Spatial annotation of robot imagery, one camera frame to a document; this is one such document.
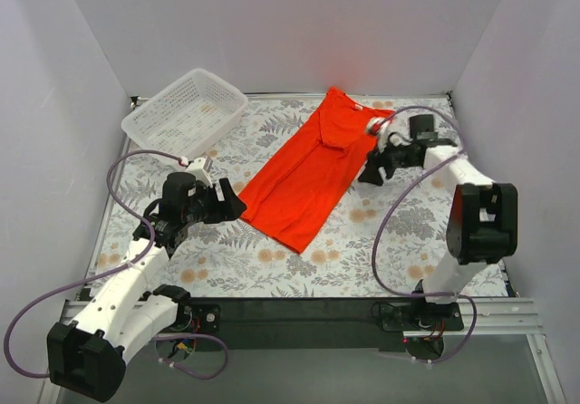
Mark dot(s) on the white plastic basket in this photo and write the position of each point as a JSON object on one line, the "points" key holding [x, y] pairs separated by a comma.
{"points": [[188, 117]]}

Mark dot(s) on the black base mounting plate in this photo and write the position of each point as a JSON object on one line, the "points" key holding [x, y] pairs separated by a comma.
{"points": [[314, 323]]}

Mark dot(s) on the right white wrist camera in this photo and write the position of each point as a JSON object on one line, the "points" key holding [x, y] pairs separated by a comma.
{"points": [[383, 130]]}

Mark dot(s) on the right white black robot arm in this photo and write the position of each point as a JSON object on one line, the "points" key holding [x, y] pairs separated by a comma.
{"points": [[481, 230]]}

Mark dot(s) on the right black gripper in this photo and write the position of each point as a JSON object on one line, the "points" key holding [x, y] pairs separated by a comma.
{"points": [[387, 160]]}

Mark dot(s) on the floral patterned table mat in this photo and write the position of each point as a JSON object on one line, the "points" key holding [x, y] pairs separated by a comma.
{"points": [[234, 260]]}

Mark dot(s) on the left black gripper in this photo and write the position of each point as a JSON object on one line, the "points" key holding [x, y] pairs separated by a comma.
{"points": [[218, 206]]}

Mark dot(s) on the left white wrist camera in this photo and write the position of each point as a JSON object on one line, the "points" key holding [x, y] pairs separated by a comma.
{"points": [[199, 168]]}

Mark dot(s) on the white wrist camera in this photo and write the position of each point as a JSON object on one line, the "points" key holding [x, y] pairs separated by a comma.
{"points": [[199, 168], [383, 130]]}

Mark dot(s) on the aluminium frame rail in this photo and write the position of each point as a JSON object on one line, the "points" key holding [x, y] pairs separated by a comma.
{"points": [[292, 350]]}

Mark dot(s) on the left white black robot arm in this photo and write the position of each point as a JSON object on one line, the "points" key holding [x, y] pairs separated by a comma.
{"points": [[122, 286]]}

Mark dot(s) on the orange t-shirt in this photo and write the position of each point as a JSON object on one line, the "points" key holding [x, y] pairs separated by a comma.
{"points": [[293, 194]]}

